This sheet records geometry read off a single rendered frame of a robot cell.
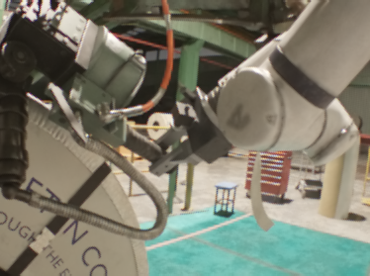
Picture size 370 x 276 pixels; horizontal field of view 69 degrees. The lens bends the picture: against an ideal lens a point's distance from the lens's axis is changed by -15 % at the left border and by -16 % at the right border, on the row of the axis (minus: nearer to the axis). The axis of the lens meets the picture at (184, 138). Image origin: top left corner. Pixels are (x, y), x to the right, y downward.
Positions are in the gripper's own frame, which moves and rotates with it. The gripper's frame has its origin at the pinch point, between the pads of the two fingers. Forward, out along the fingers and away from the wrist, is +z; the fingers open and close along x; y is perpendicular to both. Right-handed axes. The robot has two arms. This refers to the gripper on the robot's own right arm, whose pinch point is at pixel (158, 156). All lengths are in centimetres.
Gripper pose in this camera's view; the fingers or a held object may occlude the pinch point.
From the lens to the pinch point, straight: 59.7
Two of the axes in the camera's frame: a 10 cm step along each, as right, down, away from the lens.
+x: 2.1, 7.0, -6.8
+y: -6.2, -4.4, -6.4
